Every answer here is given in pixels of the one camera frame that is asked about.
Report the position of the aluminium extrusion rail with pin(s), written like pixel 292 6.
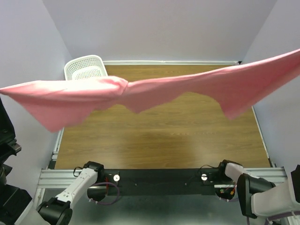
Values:
pixel 149 210

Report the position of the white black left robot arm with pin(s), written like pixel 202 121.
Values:
pixel 16 204

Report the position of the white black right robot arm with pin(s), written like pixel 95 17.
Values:
pixel 261 201

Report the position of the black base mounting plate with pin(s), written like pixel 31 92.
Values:
pixel 160 182

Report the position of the pink t shirt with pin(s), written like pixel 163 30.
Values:
pixel 59 104

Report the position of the white perforated plastic basket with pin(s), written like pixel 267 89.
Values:
pixel 85 67

